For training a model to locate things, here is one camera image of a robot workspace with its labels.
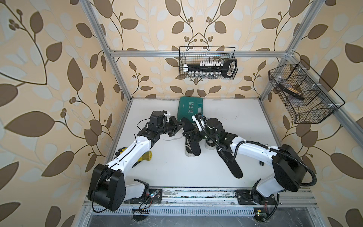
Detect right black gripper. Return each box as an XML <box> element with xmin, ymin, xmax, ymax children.
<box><xmin>183</xmin><ymin>124</ymin><xmax>218</xmax><ymax>143</ymax></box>

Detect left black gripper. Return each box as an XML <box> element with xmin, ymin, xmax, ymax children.
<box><xmin>156</xmin><ymin>116</ymin><xmax>184</xmax><ymax>136</ymax></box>

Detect black insole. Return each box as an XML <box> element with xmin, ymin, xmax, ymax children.
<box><xmin>181</xmin><ymin>117</ymin><xmax>201</xmax><ymax>157</ymax></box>
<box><xmin>217</xmin><ymin>148</ymin><xmax>243</xmax><ymax>179</ymax></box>

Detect black white sneaker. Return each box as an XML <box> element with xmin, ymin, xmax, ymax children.
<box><xmin>183</xmin><ymin>133</ymin><xmax>201</xmax><ymax>157</ymax></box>
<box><xmin>205</xmin><ymin>140</ymin><xmax>216</xmax><ymax>150</ymax></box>

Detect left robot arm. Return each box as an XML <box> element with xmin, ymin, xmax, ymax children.
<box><xmin>87</xmin><ymin>111</ymin><xmax>185</xmax><ymax>211</ymax></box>

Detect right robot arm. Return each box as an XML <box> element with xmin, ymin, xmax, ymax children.
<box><xmin>192</xmin><ymin>114</ymin><xmax>307</xmax><ymax>197</ymax></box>

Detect yellow tape on arm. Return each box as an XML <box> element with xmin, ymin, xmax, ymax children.
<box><xmin>114</xmin><ymin>147</ymin><xmax>153</xmax><ymax>163</ymax></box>

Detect green plastic tool case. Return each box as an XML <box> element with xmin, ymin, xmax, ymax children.
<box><xmin>177</xmin><ymin>96</ymin><xmax>203</xmax><ymax>121</ymax></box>

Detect black socket set holder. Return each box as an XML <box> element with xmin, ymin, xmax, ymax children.
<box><xmin>181</xmin><ymin>59</ymin><xmax>238</xmax><ymax>79</ymax></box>

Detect black brush in basket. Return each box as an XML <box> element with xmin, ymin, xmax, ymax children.
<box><xmin>277</xmin><ymin>83</ymin><xmax>305</xmax><ymax>101</ymax></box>

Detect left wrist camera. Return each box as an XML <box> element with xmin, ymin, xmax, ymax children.
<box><xmin>163</xmin><ymin>110</ymin><xmax>171</xmax><ymax>122</ymax></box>

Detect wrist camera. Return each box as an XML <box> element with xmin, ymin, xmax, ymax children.
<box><xmin>192</xmin><ymin>113</ymin><xmax>205</xmax><ymax>131</ymax></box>
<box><xmin>163</xmin><ymin>110</ymin><xmax>171</xmax><ymax>122</ymax></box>

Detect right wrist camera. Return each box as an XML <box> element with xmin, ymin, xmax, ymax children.
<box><xmin>192</xmin><ymin>113</ymin><xmax>205</xmax><ymax>131</ymax></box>

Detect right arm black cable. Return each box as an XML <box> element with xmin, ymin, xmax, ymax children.
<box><xmin>198</xmin><ymin>119</ymin><xmax>317</xmax><ymax>222</ymax></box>

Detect back wire basket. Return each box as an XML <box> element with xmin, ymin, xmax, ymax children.
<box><xmin>178</xmin><ymin>46</ymin><xmax>238</xmax><ymax>80</ymax></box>

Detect wire basket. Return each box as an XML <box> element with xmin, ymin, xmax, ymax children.
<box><xmin>178</xmin><ymin>46</ymin><xmax>238</xmax><ymax>80</ymax></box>
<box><xmin>268</xmin><ymin>59</ymin><xmax>346</xmax><ymax>124</ymax></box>

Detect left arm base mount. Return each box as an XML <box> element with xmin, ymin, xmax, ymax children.
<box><xmin>123</xmin><ymin>179</ymin><xmax>163</xmax><ymax>204</ymax></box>

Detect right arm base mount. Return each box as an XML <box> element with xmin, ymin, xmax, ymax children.
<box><xmin>234</xmin><ymin>189</ymin><xmax>276</xmax><ymax>205</ymax></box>

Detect aluminium front rail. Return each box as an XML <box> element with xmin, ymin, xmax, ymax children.
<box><xmin>83</xmin><ymin>187</ymin><xmax>318</xmax><ymax>217</ymax></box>

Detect aluminium frame back bar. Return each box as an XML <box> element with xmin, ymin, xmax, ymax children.
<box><xmin>109</xmin><ymin>50</ymin><xmax>288</xmax><ymax>59</ymax></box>

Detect right wire basket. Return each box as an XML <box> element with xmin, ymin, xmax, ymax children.
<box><xmin>268</xmin><ymin>59</ymin><xmax>346</xmax><ymax>124</ymax></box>

